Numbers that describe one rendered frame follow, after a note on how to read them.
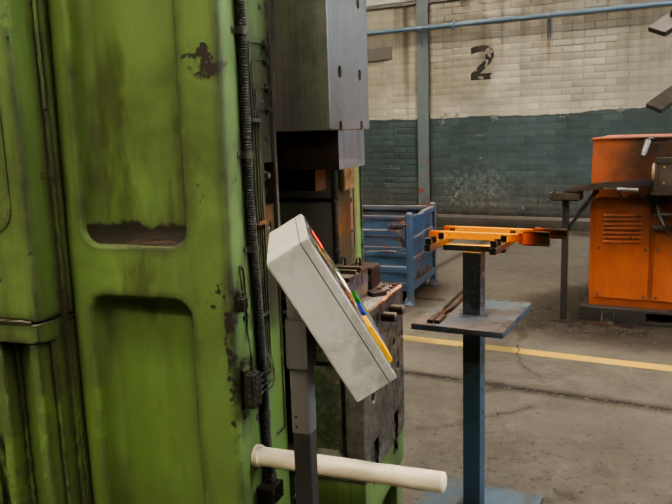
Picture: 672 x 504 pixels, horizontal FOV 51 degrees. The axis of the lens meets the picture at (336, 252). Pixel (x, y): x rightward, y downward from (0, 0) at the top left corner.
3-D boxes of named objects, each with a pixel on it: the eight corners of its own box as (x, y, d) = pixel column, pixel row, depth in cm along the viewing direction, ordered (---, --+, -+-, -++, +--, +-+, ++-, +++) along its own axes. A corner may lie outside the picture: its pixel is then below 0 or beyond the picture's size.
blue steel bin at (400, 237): (439, 284, 622) (438, 202, 610) (413, 305, 550) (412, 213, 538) (314, 276, 668) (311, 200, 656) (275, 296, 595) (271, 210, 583)
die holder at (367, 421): (405, 426, 217) (402, 283, 209) (366, 485, 182) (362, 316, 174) (241, 406, 236) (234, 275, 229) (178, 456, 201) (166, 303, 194)
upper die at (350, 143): (364, 165, 192) (364, 129, 190) (339, 169, 173) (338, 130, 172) (227, 166, 207) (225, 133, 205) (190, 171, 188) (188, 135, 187)
